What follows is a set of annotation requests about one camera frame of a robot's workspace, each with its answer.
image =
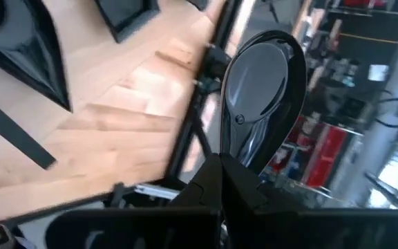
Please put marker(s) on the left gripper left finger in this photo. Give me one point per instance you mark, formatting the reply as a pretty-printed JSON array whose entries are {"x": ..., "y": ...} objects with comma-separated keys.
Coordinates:
[{"x": 206, "y": 190}]

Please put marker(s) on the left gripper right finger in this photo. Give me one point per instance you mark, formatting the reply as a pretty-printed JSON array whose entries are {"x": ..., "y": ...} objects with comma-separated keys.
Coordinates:
[{"x": 244, "y": 193}]

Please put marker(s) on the red storage crate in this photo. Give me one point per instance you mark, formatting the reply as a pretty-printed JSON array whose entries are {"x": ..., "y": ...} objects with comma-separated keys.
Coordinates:
[{"x": 327, "y": 155}]

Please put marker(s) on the black oval leaf plate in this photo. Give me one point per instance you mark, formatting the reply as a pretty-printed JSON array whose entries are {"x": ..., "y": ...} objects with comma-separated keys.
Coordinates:
[{"x": 199, "y": 3}]

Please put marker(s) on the black teardrop plate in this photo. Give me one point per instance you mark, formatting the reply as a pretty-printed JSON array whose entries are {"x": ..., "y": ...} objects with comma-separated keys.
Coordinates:
[
  {"x": 23, "y": 41},
  {"x": 254, "y": 79}
]

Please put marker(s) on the storage rack with bins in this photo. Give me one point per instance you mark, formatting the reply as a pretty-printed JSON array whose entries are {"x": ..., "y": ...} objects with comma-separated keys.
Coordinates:
[{"x": 358, "y": 27}]

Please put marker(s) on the small black square plate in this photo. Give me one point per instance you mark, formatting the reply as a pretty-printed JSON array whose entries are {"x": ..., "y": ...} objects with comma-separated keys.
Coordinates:
[{"x": 126, "y": 14}]

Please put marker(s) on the red storage bin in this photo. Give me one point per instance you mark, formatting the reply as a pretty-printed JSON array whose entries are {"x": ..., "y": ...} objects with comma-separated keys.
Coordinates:
[{"x": 361, "y": 2}]

